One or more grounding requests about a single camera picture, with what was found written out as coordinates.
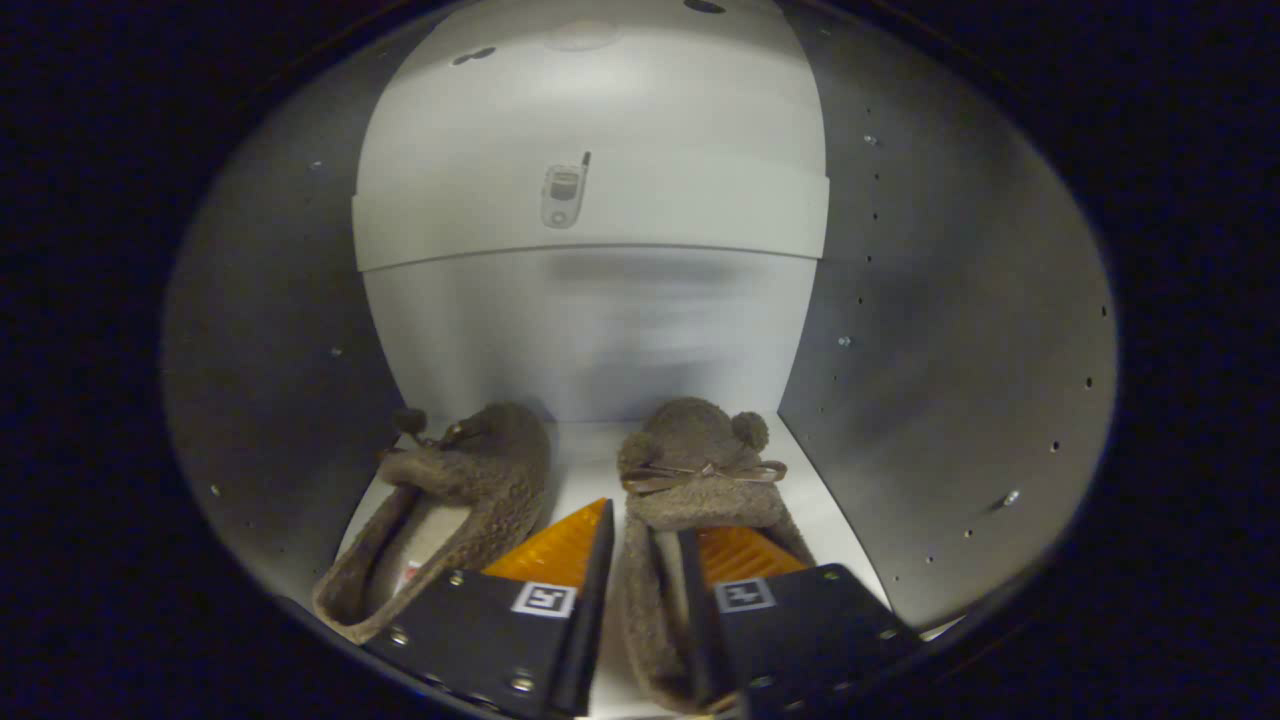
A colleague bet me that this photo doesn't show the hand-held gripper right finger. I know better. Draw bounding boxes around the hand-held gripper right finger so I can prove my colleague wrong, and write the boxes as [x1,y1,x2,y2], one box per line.
[680,527,926,720]

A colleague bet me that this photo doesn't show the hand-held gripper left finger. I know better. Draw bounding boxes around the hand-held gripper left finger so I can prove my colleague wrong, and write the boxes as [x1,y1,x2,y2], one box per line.
[362,497,616,720]

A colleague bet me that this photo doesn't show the brown fuzzy shoe with bow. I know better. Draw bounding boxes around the brown fuzzy shoe with bow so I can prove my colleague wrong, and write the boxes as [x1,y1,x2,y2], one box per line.
[312,402,553,644]
[617,397,816,716]

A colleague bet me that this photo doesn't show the grey shoe cabinet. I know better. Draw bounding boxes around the grey shoe cabinet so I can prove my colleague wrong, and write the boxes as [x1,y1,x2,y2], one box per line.
[160,0,1119,720]

